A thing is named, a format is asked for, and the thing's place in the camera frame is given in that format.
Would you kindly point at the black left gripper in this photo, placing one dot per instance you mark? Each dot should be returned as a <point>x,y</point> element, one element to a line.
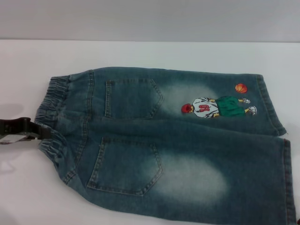
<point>14,127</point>

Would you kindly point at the blue denim shorts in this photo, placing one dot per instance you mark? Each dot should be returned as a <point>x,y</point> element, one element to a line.
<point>178,150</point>

